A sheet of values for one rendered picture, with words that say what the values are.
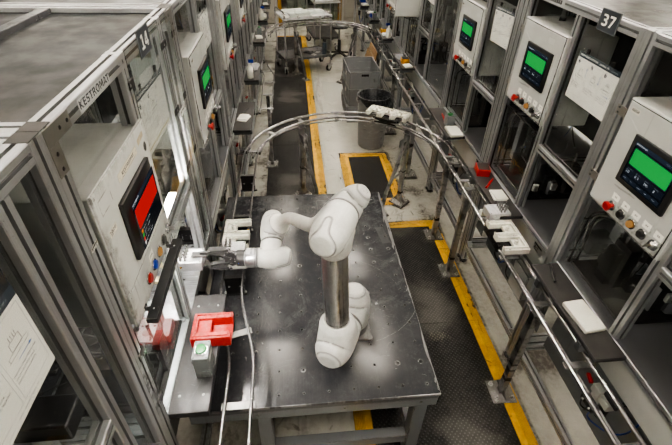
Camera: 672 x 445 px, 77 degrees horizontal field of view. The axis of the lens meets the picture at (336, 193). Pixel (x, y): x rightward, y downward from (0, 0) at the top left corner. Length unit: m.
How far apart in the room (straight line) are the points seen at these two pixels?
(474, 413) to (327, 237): 1.72
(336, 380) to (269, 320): 0.45
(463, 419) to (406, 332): 0.78
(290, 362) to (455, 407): 1.14
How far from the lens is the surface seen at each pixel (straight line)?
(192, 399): 1.77
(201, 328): 1.89
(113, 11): 1.97
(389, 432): 2.41
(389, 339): 2.15
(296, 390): 1.99
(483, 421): 2.82
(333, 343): 1.83
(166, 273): 1.53
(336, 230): 1.40
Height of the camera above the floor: 2.41
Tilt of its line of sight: 35 degrees down
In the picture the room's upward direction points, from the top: 2 degrees clockwise
